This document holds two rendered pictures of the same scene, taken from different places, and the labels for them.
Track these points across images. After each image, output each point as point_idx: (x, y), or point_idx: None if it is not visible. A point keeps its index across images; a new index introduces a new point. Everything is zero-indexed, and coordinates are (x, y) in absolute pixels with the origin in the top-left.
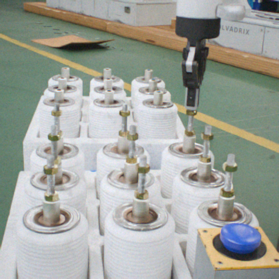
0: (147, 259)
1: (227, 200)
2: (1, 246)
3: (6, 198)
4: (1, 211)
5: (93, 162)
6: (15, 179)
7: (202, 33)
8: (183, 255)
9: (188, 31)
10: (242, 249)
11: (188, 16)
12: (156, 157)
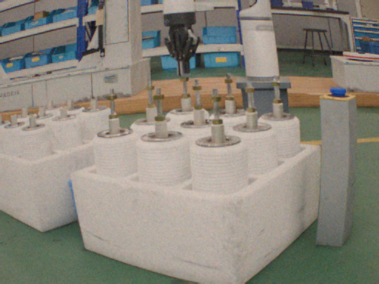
0: (275, 149)
1: (281, 105)
2: (169, 193)
3: (15, 231)
4: (27, 238)
5: (76, 170)
6: (0, 221)
7: (192, 20)
8: None
9: (184, 20)
10: (345, 92)
11: (183, 11)
12: None
